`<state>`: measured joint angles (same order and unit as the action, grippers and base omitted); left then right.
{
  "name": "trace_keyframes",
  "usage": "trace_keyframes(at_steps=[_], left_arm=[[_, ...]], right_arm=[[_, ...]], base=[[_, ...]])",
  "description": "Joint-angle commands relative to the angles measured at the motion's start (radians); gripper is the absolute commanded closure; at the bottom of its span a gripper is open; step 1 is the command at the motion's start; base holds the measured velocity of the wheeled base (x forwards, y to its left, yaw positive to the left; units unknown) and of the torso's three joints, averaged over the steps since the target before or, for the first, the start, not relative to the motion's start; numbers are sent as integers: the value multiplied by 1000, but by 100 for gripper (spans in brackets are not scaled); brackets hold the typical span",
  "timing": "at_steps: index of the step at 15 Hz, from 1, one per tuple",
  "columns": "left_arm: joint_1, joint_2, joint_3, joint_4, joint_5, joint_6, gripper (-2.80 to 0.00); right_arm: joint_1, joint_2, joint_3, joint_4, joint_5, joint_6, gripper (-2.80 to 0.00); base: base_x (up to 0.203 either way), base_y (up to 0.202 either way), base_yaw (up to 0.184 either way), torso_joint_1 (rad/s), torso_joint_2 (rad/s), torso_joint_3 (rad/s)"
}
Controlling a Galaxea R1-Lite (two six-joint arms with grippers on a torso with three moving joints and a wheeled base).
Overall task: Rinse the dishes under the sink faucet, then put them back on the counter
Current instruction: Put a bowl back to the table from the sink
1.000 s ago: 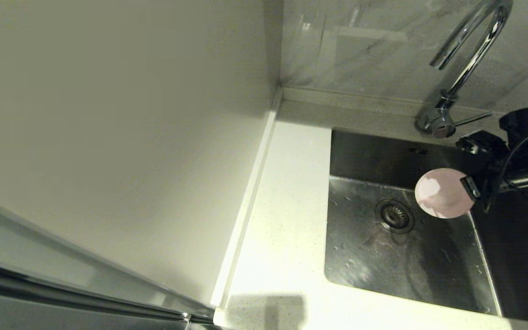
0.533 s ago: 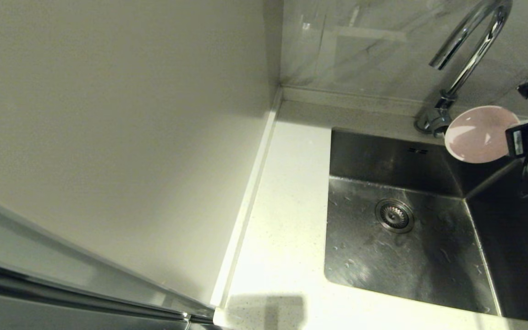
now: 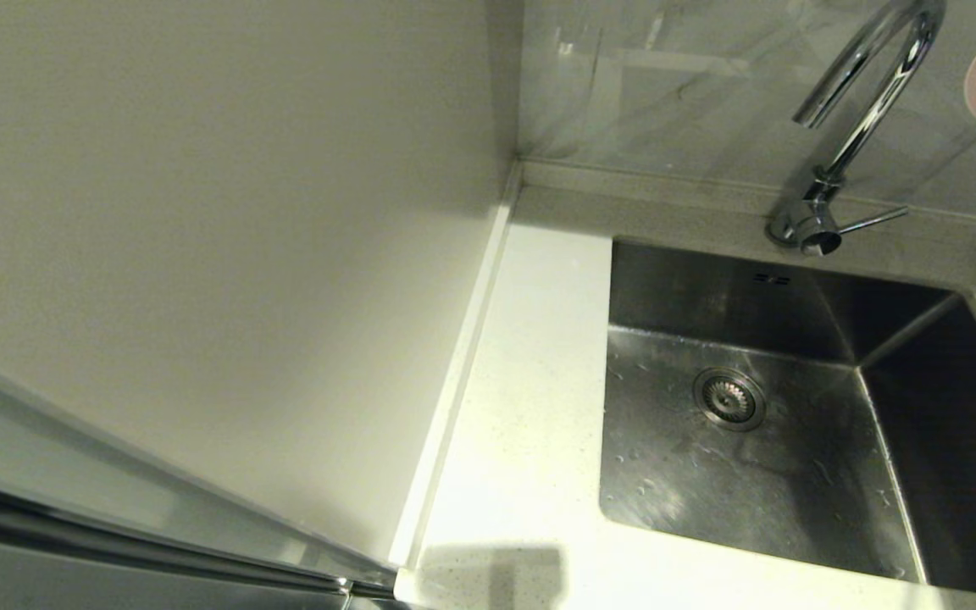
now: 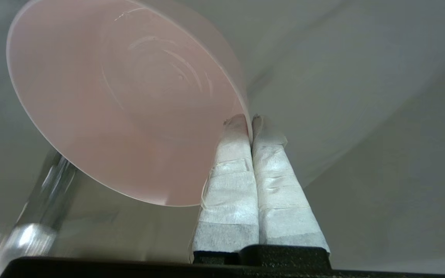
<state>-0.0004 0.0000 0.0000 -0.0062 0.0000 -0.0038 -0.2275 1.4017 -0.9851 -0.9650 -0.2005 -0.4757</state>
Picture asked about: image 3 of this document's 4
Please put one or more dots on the chrome gooseneck faucet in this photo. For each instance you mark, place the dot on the chrome gooseneck faucet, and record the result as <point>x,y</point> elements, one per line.
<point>865,125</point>

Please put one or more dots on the stainless steel sink basin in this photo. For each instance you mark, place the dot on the stainless steel sink basin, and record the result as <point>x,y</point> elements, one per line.
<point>751,474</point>

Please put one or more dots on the stone backsplash upstand strip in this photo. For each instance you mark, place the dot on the stone backsplash upstand strip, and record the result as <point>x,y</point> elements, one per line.
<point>666,185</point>

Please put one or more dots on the round metal drain strainer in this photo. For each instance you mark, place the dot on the round metal drain strainer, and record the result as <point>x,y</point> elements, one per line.
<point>729,399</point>

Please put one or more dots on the tall beige cabinet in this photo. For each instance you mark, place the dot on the tall beige cabinet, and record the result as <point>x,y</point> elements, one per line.
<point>200,254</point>

